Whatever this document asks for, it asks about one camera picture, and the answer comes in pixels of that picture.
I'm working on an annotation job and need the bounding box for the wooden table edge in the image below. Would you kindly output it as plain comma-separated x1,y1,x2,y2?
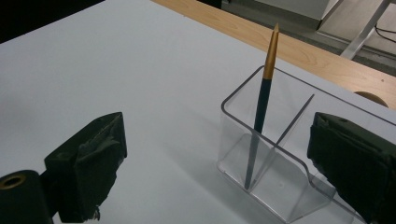
150,0,396,110

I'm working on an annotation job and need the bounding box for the clear acrylic pen holder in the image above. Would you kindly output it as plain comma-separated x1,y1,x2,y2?
217,64,396,224

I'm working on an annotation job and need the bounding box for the black cable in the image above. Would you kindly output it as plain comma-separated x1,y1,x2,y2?
374,23,396,45

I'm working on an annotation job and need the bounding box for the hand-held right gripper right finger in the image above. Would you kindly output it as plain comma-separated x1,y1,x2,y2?
306,112,396,224

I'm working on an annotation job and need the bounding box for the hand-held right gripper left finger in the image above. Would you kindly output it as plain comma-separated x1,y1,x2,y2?
43,111,128,224

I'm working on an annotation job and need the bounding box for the dark green pen gold cap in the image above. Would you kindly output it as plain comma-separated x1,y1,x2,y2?
244,22,280,190

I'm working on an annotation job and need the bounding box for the white metal stand leg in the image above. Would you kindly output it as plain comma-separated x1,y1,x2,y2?
339,0,391,61

